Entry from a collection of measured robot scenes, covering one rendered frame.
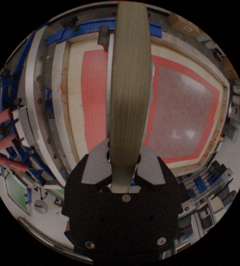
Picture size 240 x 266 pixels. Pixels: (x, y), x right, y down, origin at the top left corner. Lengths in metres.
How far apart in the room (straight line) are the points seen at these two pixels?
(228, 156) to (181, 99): 3.59
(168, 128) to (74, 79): 0.35
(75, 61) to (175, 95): 0.33
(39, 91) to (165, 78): 0.37
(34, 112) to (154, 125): 0.37
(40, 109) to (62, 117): 0.08
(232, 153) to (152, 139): 3.59
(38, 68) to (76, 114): 0.20
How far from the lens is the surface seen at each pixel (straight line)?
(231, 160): 3.80
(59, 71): 0.28
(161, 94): 0.28
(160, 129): 0.30
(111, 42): 0.15
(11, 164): 0.70
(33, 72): 0.30
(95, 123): 0.27
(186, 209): 0.73
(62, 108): 0.27
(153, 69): 0.27
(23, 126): 0.32
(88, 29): 0.30
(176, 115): 0.32
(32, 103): 0.29
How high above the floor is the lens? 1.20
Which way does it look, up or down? 63 degrees down
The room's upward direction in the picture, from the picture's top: 178 degrees counter-clockwise
